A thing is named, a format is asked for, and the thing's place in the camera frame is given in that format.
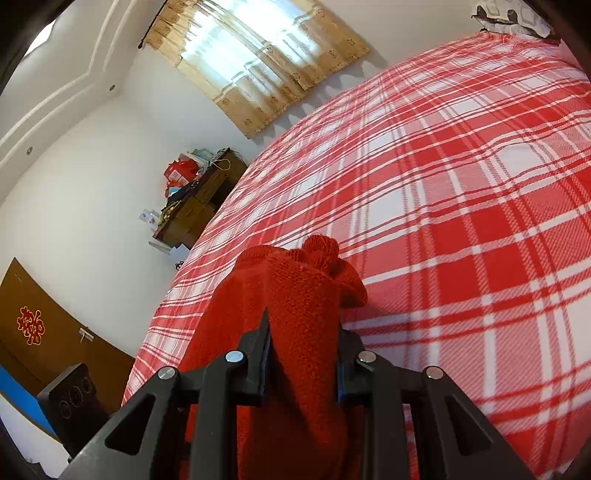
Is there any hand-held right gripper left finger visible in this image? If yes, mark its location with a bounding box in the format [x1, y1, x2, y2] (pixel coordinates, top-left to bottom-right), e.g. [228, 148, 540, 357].
[58, 308, 273, 480]

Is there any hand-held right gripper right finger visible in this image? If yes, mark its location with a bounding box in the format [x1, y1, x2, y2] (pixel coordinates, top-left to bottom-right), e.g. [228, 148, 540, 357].
[336, 329, 536, 480]

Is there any red knitted sweater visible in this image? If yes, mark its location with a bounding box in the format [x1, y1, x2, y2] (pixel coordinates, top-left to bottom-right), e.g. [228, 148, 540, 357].
[178, 234, 370, 480]

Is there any brown wooden desk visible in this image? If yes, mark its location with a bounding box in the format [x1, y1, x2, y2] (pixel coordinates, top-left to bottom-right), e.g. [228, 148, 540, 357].
[152, 148, 247, 250]

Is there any black speaker box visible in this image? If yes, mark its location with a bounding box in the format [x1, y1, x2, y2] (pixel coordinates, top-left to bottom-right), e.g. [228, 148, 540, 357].
[37, 363, 114, 457]

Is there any brown wooden door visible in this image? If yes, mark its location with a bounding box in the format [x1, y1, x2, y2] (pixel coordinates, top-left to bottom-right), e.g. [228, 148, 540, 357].
[0, 257, 137, 416]

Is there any red gift bag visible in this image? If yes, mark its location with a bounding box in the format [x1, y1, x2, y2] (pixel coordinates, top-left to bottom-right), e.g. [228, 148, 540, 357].
[164, 159, 199, 186]

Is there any red white plaid bed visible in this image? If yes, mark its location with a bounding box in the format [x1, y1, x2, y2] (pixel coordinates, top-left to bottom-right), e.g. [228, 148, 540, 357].
[121, 32, 591, 480]

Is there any red paper door decoration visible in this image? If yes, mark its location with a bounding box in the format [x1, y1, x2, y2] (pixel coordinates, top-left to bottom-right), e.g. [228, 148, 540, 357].
[16, 305, 47, 347]

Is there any blue sheet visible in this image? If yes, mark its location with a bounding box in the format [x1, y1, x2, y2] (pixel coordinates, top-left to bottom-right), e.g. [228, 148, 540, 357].
[0, 364, 58, 439]

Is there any beige patterned curtain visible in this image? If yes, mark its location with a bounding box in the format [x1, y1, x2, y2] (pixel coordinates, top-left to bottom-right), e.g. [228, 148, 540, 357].
[145, 0, 372, 139]

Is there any dark curtain rod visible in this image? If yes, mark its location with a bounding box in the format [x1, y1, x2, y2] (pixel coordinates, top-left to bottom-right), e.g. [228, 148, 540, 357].
[137, 0, 172, 49]

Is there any grey patterned pillow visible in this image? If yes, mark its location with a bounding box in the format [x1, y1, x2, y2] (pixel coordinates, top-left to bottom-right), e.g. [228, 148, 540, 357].
[472, 0, 555, 40]

